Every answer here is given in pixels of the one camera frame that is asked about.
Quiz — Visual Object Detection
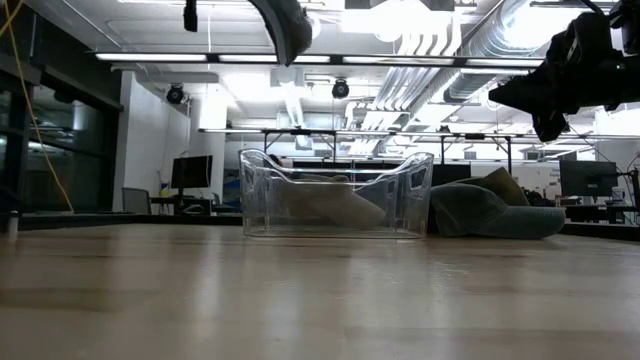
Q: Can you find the black overhead light rail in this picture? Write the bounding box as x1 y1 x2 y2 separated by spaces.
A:
94 51 546 70

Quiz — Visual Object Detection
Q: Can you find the black computer monitor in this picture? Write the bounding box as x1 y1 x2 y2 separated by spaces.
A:
558 159 619 198
170 154 214 191

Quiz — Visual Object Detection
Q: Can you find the yellow cable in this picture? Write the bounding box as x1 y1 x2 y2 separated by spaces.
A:
0 0 75 212

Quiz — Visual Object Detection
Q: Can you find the grey-green baseball cap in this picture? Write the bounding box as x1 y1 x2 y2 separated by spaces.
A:
428 182 567 240

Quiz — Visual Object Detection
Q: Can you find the grey office chair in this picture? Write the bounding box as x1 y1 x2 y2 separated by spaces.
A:
121 187 153 216

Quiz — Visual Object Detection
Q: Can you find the black background desk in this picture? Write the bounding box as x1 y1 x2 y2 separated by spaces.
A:
562 202 640 226
149 195 226 216

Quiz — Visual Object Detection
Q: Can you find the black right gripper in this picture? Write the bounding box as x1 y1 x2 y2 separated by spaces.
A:
488 9 626 143

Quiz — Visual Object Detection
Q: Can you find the blue denim baseball cap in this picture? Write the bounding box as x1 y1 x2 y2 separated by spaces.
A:
248 0 315 68

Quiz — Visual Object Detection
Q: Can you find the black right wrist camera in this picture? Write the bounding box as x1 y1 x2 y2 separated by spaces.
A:
608 0 640 30

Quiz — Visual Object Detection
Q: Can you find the clear plastic bin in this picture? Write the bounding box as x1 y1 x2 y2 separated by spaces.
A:
238 148 435 240

